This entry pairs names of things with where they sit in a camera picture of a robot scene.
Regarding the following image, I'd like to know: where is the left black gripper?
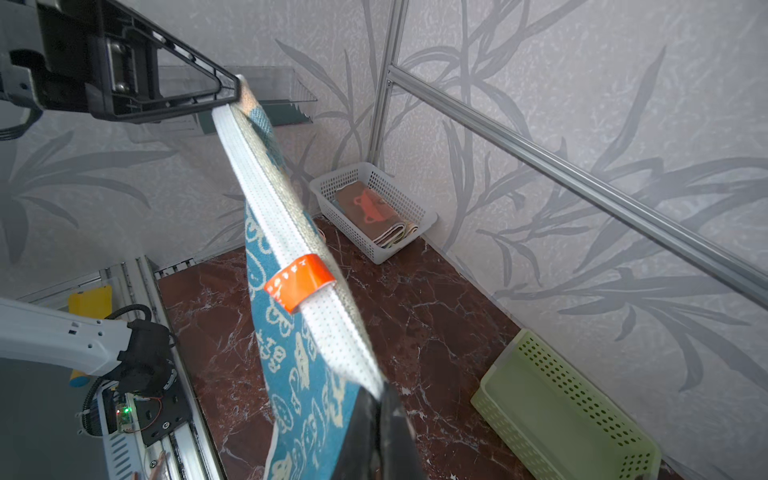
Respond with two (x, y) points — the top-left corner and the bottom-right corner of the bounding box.
(1, 1), (240, 123)

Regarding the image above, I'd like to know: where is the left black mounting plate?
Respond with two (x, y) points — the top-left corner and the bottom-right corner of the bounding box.
(95, 353), (194, 448)

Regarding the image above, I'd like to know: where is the orange rabbit pattern towel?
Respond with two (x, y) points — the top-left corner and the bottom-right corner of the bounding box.
(381, 222), (419, 248)

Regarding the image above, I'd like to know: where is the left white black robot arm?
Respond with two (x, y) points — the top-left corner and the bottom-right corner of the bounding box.
(1, 1), (242, 396)

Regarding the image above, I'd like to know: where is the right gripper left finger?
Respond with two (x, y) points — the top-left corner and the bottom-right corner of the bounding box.
(331, 389), (380, 480)

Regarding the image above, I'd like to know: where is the teal rabbit pattern towel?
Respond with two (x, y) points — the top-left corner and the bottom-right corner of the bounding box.
(213, 81), (384, 479)

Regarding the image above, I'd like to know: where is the white perforated plastic basket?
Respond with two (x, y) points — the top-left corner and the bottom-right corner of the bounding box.
(310, 162), (438, 265)

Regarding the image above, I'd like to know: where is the red orange towel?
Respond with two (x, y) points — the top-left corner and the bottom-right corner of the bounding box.
(335, 182), (407, 248)

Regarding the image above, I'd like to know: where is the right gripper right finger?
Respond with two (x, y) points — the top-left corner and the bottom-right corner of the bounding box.
(380, 383), (426, 480)

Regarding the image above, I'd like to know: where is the green plastic basket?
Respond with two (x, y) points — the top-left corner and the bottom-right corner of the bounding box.
(471, 329), (661, 479)

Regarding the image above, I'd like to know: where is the green circuit board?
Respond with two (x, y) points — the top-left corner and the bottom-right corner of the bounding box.
(115, 402), (135, 433)

